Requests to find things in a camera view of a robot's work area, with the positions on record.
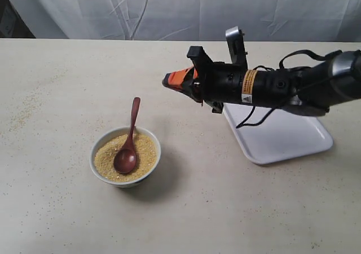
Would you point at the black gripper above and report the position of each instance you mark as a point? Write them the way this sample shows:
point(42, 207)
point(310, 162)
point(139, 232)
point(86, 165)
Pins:
point(213, 83)

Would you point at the dark red wooden spoon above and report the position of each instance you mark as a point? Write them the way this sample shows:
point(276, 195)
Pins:
point(126, 159)

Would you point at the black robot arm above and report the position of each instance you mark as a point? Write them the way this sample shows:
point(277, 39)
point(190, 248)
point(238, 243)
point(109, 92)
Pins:
point(303, 90)

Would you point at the tan granular powder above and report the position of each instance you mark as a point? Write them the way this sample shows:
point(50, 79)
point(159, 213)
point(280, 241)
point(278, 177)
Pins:
point(146, 158)

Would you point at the white backdrop cloth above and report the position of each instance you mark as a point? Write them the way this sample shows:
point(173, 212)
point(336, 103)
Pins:
point(192, 20)

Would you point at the white plastic tray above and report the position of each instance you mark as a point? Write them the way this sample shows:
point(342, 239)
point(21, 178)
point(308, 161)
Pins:
point(282, 136)

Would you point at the white ceramic bowl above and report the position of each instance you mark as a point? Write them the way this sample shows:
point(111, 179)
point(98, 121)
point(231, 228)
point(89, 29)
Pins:
point(112, 134)

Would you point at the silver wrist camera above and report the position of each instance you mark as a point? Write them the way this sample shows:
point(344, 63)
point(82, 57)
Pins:
point(236, 47)

